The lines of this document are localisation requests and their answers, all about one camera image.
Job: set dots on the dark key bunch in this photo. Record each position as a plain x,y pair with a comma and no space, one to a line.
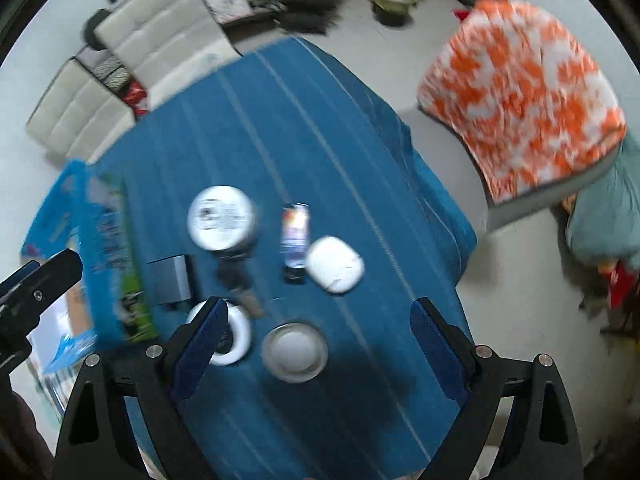
240,287

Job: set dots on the white tufted ottoman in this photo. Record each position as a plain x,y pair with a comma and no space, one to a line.
75,112

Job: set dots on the blue striped tablecloth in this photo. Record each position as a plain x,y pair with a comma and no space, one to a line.
310,150

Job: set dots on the round silver lid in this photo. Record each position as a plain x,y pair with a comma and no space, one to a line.
295,352

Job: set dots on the white tape roll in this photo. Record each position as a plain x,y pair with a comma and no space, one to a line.
239,340

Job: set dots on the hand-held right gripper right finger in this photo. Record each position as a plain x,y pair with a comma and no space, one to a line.
442,357

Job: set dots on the dark grey square box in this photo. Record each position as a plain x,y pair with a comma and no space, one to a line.
169,280

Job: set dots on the orange and white blanket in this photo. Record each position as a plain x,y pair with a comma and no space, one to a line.
525,95

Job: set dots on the small blue printed can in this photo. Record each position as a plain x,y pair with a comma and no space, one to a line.
295,240

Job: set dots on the teal cushion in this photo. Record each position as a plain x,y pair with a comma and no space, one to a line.
607,215

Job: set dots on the white rounded case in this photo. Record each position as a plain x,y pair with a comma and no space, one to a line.
334,264

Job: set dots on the white round labelled jar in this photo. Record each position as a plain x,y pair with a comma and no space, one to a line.
222,222

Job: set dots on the striped cushion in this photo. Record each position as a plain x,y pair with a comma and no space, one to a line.
111,72

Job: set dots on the red and yellow cloth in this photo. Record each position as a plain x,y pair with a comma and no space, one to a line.
617,280

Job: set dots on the dark clutter pile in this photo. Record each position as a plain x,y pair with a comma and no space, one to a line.
305,16

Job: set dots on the red packet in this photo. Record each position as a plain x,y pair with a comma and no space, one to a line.
136,96

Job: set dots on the blue and green cardboard box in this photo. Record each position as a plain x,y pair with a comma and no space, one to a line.
100,260

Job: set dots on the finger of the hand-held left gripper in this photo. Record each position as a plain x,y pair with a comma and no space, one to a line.
52,272
21,270

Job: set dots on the black round stool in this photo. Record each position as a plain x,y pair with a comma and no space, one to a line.
97,29

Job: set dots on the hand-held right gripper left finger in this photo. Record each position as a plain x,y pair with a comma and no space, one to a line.
196,355

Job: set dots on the white tufted sofa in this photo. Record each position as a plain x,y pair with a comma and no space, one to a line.
160,35

